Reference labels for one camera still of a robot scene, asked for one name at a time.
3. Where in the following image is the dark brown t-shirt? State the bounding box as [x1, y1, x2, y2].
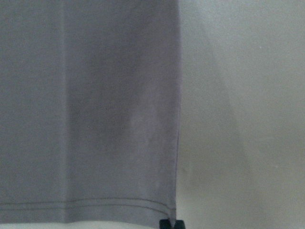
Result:
[0, 0, 181, 228]

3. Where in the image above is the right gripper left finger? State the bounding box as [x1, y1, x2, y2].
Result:
[159, 219, 172, 229]

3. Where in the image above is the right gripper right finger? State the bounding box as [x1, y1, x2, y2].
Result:
[173, 220, 185, 229]

